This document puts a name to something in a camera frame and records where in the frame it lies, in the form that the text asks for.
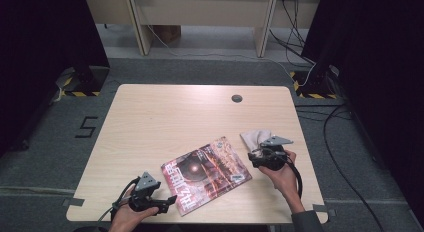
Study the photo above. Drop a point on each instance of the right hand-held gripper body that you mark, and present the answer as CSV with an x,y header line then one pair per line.
x,y
275,157

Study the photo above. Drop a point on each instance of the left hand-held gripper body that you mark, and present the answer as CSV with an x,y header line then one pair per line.
x,y
143,197

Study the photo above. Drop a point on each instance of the white cloth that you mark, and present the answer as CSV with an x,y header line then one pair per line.
x,y
253,138

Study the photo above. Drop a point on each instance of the glossy magazine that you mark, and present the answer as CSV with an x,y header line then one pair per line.
x,y
203,175

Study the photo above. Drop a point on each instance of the person's right hand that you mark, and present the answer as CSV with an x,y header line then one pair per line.
x,y
283,180

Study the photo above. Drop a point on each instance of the person's left hand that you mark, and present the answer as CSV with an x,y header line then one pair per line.
x,y
128,220

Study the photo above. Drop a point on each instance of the grey tape piece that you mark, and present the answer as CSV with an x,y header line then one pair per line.
x,y
322,208
74,202

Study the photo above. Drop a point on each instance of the black stand base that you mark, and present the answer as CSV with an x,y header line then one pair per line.
x,y
316,85
90,82

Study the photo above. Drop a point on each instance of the black curtain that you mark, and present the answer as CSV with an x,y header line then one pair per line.
x,y
383,75
40,58

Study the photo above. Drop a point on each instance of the brown cardboard box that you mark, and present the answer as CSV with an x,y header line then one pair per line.
x,y
168,33

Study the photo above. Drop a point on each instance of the beige wooden desk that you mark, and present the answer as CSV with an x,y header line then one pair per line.
x,y
200,8

